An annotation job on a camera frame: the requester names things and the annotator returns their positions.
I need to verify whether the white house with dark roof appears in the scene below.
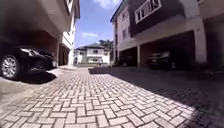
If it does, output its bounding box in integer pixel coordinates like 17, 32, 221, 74
73, 42, 111, 66

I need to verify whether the green tree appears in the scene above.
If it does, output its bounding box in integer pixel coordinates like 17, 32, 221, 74
98, 39, 114, 52

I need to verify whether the grey brick paved road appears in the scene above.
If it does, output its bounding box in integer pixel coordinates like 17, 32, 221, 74
0, 65, 224, 128

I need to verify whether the dark car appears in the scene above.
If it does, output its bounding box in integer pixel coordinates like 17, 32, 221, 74
146, 50, 178, 70

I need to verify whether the brown and white building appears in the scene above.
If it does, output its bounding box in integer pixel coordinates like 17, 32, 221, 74
110, 0, 224, 72

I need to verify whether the beige concrete building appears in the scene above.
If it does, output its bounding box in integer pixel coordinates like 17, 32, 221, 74
0, 0, 81, 69

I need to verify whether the black car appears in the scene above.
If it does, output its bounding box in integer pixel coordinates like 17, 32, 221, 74
0, 45, 56, 81

